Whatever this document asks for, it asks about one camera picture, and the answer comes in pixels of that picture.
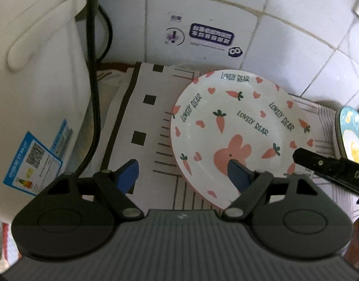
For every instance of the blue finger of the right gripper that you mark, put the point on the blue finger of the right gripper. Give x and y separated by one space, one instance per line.
324 167

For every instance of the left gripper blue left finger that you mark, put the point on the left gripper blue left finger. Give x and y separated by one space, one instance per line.
115 184

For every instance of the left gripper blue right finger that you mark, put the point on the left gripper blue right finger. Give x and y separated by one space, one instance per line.
253 187

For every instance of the blue fried egg plate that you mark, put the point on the blue fried egg plate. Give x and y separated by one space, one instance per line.
346 134

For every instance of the rabbit carrot pattern plate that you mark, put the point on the rabbit carrot pattern plate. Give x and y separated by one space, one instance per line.
233 114

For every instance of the striped white tablecloth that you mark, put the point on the striped white tablecloth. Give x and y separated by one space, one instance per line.
141 130

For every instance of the white rice cooker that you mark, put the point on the white rice cooker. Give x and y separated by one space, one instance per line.
44 95

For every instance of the wall warning sticker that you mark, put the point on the wall warning sticker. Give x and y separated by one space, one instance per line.
217 34

